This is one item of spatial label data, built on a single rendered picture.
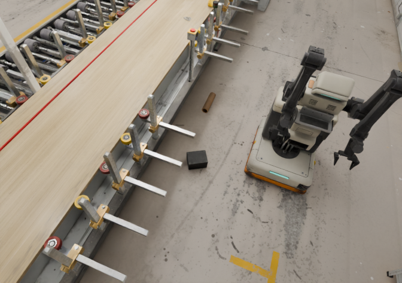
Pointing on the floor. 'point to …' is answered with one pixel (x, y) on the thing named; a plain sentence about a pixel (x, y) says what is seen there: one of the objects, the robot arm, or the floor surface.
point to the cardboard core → (209, 102)
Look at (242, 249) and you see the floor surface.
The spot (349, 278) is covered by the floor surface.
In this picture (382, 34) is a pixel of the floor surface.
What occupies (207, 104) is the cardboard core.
